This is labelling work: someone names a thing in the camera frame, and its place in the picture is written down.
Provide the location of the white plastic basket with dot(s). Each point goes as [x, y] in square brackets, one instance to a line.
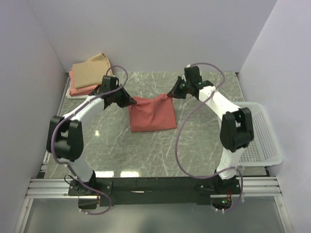
[264, 150]

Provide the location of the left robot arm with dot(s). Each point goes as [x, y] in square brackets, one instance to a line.
[65, 138]

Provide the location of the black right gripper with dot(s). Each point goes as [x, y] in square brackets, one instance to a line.
[175, 92]

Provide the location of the folded tan t-shirt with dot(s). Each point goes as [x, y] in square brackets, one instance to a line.
[90, 72]

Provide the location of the aluminium frame rail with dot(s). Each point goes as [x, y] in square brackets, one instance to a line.
[58, 189]

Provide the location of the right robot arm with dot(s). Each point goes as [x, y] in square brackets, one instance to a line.
[236, 127]

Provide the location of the folded white t-shirt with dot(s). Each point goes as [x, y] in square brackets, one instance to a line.
[78, 97]

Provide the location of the black base beam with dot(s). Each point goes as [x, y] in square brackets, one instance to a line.
[157, 190]

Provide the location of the folded pink t-shirt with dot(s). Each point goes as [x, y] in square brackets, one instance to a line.
[80, 89]

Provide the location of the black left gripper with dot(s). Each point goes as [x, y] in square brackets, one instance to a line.
[127, 101]

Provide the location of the red t-shirt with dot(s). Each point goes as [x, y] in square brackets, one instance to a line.
[149, 115]

